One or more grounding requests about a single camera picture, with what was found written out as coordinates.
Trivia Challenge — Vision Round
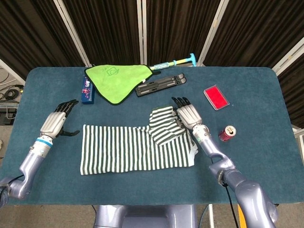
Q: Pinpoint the black floor box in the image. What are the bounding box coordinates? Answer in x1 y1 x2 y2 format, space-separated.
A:
0 106 18 125

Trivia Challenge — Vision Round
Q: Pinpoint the red ink pad case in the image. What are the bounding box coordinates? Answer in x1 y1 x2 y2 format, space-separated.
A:
203 84 230 111

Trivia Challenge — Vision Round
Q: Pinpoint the blue green toy pump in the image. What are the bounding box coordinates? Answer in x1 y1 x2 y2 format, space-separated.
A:
149 53 198 72

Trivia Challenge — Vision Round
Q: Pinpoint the green white striped T-shirt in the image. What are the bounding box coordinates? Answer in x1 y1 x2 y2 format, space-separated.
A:
80 106 199 176

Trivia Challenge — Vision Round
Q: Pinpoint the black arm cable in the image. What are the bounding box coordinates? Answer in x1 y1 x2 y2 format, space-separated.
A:
223 184 238 228

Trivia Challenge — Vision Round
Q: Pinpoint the black floor cable bundle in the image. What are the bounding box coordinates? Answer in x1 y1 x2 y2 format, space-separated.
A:
0 84 24 103

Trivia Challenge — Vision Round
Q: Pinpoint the red soda can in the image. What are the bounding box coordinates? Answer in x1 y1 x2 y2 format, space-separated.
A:
218 125 238 143

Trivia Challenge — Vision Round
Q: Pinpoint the white screen frame post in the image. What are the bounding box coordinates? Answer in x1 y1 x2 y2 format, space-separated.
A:
272 44 304 76
53 0 93 68
0 58 26 86
197 0 230 67
136 0 148 65

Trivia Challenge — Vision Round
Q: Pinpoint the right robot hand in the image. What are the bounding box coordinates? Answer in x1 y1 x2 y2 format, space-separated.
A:
171 96 204 130

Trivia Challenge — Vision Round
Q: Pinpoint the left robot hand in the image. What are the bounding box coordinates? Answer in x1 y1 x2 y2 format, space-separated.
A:
39 99 81 140

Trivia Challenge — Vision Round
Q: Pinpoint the blue floor cable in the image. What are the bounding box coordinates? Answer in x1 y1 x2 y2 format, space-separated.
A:
199 204 209 228

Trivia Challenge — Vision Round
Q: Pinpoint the black folding stand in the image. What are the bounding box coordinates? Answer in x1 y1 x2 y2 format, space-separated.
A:
135 73 188 97

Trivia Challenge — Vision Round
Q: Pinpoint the white table leg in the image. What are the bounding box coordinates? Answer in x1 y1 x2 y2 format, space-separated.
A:
208 204 216 228

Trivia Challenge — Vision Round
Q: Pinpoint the blue printed carton box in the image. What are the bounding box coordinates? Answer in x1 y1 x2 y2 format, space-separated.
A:
80 75 95 105

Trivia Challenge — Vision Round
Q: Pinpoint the grey robot torso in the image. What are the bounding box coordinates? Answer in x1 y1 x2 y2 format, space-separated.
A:
94 204 198 228

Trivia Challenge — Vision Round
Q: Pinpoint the green microfiber cloth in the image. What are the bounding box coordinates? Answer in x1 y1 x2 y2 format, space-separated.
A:
85 64 154 105

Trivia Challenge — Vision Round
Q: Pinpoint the white frame foot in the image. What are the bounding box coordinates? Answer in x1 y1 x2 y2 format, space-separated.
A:
293 128 304 145

